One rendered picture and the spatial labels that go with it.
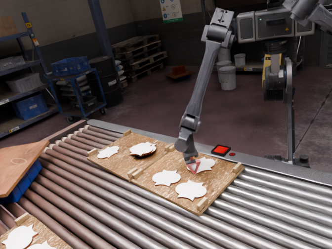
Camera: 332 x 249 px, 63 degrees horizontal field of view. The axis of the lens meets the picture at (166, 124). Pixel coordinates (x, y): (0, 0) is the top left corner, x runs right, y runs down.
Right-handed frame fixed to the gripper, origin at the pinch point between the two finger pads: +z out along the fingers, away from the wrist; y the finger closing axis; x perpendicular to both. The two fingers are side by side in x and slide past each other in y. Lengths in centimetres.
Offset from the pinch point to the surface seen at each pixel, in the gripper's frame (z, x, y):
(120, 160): 0.6, 35.5, 23.3
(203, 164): 0.4, -5.4, 0.0
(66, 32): -54, 155, 542
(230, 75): 65, -137, 338
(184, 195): 0.5, 7.6, -18.5
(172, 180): 0.4, 10.7, -6.1
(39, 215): 2, 73, -5
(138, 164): 0.8, 25.9, 14.7
